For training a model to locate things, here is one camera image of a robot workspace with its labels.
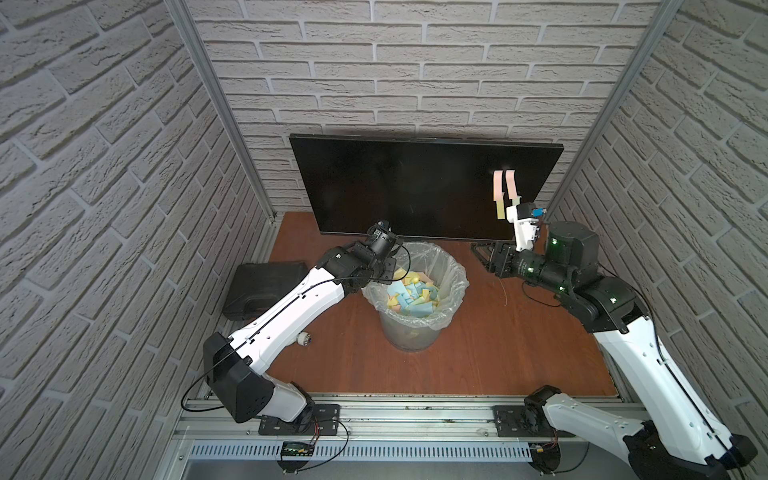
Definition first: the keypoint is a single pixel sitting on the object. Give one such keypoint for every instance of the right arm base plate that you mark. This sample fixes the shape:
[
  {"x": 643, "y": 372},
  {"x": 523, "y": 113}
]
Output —
[{"x": 521, "y": 421}]

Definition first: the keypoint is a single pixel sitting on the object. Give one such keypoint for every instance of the pile of discarded sticky notes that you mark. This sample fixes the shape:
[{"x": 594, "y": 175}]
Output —
[{"x": 412, "y": 294}]

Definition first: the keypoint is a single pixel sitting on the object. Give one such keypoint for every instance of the black plastic case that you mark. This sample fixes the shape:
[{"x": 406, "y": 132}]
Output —
[{"x": 256, "y": 287}]

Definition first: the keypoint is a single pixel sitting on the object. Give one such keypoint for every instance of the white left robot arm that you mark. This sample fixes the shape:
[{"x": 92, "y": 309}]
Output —
[{"x": 235, "y": 366}]

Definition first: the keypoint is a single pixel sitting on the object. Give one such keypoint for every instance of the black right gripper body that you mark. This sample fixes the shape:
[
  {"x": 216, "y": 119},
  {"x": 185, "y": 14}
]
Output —
[{"x": 524, "y": 266}]

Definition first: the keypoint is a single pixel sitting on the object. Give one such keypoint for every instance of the white ventilation grille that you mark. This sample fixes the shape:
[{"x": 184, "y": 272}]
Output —
[{"x": 359, "y": 450}]

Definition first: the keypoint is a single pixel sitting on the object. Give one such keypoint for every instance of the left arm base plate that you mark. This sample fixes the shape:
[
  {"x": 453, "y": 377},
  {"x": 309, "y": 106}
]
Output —
[{"x": 322, "y": 420}]

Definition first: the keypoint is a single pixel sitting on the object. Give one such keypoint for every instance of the pink sticky note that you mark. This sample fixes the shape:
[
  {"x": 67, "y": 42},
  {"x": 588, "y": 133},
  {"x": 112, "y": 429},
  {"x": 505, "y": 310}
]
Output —
[
  {"x": 498, "y": 194},
  {"x": 511, "y": 184}
]

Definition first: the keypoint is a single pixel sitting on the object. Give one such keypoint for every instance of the black flat monitor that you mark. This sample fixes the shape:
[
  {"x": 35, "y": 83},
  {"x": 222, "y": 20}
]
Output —
[{"x": 424, "y": 188}]

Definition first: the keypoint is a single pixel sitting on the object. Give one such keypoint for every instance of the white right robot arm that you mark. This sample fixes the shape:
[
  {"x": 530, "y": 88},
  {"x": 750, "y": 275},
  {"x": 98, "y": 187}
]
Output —
[{"x": 682, "y": 438}]

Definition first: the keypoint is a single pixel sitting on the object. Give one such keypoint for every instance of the aluminium corner post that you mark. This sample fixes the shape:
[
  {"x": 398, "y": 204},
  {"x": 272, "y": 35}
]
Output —
[
  {"x": 659, "y": 23},
  {"x": 195, "y": 45}
]

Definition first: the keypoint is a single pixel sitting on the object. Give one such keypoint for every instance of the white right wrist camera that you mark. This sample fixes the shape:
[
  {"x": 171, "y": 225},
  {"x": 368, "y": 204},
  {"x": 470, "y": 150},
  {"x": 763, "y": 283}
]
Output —
[{"x": 525, "y": 219}]

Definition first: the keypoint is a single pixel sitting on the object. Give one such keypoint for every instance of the aluminium right corner post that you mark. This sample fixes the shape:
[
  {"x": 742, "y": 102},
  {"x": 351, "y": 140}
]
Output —
[{"x": 659, "y": 23}]

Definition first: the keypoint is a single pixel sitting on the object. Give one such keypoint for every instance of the small green circuit board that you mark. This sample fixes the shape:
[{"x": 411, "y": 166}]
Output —
[{"x": 291, "y": 449}]

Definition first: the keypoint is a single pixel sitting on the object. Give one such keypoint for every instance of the aluminium left corner post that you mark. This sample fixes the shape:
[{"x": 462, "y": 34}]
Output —
[{"x": 195, "y": 45}]

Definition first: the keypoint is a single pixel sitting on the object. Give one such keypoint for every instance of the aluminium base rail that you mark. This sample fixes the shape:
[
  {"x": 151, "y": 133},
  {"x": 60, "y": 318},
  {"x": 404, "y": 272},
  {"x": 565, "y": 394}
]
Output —
[{"x": 370, "y": 417}]

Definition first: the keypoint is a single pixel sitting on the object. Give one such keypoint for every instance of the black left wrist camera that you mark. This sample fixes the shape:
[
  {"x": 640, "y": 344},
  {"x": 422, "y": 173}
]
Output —
[{"x": 381, "y": 235}]

